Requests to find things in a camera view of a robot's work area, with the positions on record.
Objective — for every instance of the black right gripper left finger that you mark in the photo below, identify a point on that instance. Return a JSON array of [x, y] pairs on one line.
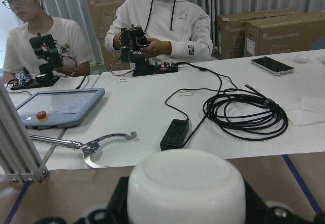
[[116, 211]]

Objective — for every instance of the white plastic cup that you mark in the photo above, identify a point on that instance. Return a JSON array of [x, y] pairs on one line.
[[185, 186]]

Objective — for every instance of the black power adapter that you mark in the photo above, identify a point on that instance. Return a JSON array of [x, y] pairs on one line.
[[175, 135]]

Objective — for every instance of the teach pendant tablet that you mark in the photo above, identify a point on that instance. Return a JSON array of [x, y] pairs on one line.
[[58, 108]]

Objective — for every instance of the black smartphone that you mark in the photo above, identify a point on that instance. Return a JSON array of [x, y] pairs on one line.
[[272, 66]]

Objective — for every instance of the cardboard box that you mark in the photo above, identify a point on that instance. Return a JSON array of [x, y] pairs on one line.
[[269, 32]]

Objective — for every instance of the person in white hoodie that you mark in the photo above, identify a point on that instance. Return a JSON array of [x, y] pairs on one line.
[[176, 29]]

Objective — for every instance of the person in white shirt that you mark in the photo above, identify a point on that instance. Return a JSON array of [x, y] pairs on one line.
[[67, 33]]

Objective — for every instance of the aluminium frame post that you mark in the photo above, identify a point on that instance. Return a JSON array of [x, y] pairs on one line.
[[19, 158]]

